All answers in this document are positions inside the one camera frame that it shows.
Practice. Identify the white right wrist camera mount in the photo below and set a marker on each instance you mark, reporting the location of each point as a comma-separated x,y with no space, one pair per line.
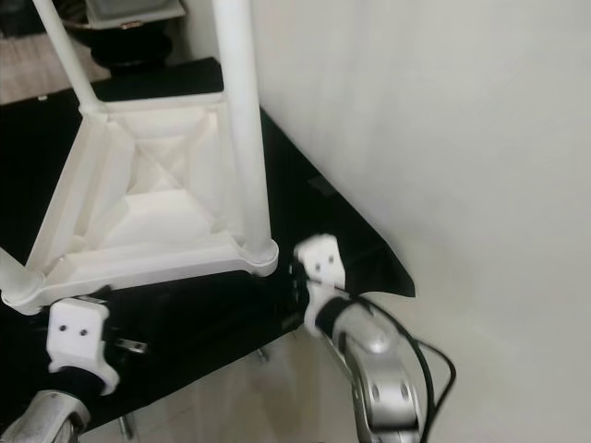
321,258

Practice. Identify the patterned floor rug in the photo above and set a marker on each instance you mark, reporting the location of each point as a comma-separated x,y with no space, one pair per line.
42,69

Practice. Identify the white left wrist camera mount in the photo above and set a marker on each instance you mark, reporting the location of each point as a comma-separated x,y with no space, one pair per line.
81,337

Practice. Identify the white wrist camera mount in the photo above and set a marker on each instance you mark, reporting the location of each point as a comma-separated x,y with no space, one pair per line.
321,258
81,337

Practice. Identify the white plastic table top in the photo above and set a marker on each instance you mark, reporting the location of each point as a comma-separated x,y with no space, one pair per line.
148,221

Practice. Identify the clear plastic storage box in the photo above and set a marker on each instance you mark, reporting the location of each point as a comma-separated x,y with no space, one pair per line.
134,11

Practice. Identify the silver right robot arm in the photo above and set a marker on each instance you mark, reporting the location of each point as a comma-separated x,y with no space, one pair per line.
379,378

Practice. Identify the black floor mat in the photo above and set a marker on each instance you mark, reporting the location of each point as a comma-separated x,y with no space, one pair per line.
37,157

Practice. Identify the grey tape strip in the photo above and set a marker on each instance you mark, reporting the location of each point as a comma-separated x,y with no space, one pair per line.
323,185

